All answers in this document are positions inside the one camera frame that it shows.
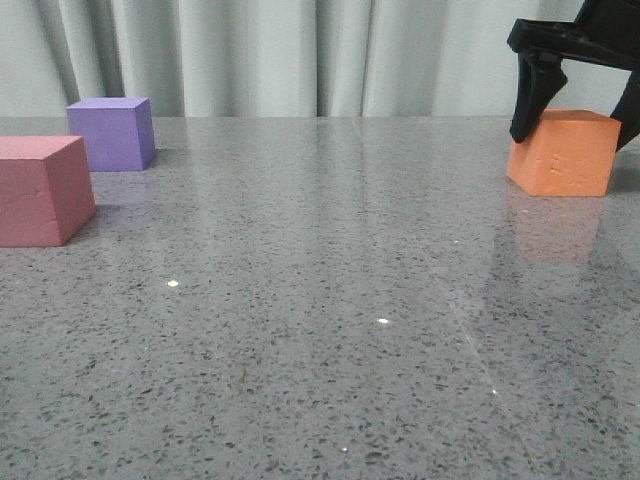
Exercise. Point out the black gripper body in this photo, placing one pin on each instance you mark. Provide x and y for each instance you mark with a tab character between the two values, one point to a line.
604	33

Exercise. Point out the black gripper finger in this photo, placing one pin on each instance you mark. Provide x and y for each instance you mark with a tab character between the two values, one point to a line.
540	78
627	111

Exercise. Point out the orange foam cube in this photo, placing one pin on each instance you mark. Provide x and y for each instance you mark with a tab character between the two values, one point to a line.
570	153

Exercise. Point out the grey-green curtain backdrop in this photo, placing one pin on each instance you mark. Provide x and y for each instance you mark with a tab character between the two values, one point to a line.
266	58

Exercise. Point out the purple foam cube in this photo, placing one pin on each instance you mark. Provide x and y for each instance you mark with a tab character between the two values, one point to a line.
117	131

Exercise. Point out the pink foam cube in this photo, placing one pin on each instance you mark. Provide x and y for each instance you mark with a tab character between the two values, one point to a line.
46	190

